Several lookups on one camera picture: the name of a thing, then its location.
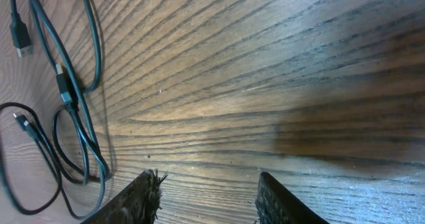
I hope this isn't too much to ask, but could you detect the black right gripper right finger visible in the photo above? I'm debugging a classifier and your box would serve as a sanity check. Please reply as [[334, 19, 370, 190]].
[[255, 171, 328, 224]]

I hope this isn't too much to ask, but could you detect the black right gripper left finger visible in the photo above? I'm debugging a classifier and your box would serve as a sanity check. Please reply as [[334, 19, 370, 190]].
[[82, 169, 168, 224]]

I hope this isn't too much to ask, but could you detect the black USB cable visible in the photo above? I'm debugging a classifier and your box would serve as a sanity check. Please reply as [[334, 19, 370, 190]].
[[0, 102, 64, 216], [8, 0, 112, 220]]

